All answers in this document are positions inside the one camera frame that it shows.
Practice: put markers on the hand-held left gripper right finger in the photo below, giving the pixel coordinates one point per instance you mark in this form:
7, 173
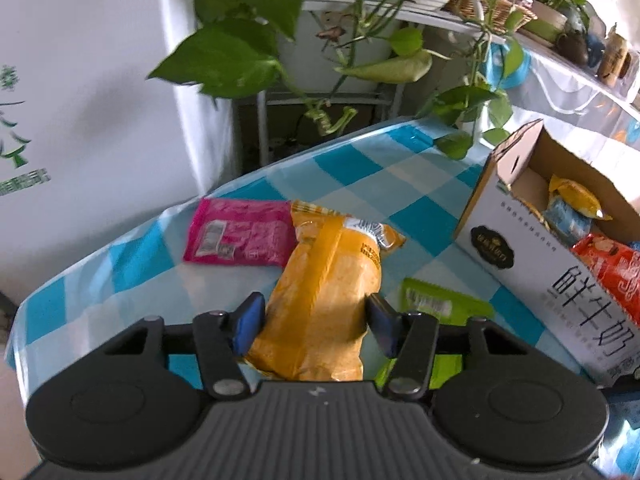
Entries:
382, 321

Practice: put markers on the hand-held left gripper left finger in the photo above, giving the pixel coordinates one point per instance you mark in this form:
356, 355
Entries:
248, 322

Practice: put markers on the large yellow snack packet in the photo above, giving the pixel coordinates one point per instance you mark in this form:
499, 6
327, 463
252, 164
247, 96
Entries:
325, 290

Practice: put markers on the cardboard box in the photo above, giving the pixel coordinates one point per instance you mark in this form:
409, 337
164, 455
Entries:
525, 245

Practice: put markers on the blue snack packet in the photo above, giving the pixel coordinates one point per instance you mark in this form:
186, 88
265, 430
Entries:
565, 220

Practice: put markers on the bright green snack packet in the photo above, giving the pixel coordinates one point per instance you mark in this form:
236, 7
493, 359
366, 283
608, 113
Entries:
435, 305

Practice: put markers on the pink snack packet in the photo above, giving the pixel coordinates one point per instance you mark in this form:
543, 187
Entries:
240, 232

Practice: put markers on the blue checked tablecloth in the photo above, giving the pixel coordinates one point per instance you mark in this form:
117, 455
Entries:
350, 170

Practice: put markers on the metal plant stand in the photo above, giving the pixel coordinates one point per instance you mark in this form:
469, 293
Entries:
262, 125

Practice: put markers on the small yellow snack packet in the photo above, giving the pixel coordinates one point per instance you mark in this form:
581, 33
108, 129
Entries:
575, 195

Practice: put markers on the large red snack packet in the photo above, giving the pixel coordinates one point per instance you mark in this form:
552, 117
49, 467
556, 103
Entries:
610, 265

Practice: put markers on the large white plant pot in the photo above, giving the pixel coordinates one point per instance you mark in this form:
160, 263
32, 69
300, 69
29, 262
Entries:
325, 60

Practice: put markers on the white refrigerator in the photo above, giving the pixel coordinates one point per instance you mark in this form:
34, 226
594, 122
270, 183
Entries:
85, 110

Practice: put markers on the green pothos plant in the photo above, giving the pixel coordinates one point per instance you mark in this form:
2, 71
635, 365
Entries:
220, 55

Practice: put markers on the grey white printed tablecloth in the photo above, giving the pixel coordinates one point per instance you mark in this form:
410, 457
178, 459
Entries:
575, 95

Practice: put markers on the brown teapot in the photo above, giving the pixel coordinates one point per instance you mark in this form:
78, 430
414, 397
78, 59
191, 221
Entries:
572, 47

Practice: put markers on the wicker basket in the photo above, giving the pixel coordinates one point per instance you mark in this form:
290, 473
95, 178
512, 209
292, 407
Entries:
495, 7

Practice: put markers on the green and white plant pot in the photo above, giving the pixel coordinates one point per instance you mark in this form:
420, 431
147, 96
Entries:
547, 20

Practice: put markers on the brown bottle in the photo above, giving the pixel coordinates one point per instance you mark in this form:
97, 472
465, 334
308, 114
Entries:
612, 57

